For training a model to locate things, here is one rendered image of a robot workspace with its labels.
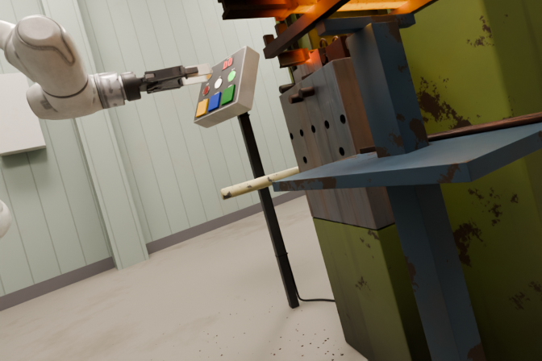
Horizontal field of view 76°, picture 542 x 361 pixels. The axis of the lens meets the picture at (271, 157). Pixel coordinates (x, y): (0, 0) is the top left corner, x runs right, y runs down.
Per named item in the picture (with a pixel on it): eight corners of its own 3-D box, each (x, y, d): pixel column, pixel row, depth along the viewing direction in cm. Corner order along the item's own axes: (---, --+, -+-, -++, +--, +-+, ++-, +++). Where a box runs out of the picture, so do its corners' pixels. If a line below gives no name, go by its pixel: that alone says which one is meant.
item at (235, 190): (224, 201, 133) (221, 188, 133) (222, 201, 138) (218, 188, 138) (323, 171, 148) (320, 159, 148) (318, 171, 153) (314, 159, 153)
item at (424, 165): (471, 182, 33) (466, 162, 33) (273, 192, 69) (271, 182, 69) (595, 122, 48) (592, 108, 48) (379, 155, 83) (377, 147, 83)
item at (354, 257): (423, 405, 90) (377, 230, 89) (345, 342, 125) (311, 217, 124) (560, 317, 108) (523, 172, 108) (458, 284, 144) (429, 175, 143)
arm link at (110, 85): (102, 105, 86) (127, 100, 88) (92, 69, 85) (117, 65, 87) (106, 112, 94) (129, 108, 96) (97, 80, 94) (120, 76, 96)
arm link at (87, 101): (107, 119, 93) (96, 92, 81) (42, 133, 88) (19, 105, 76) (98, 86, 96) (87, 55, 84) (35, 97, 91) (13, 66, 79)
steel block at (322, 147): (377, 230, 89) (331, 60, 88) (310, 217, 124) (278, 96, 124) (523, 171, 108) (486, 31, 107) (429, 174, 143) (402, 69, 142)
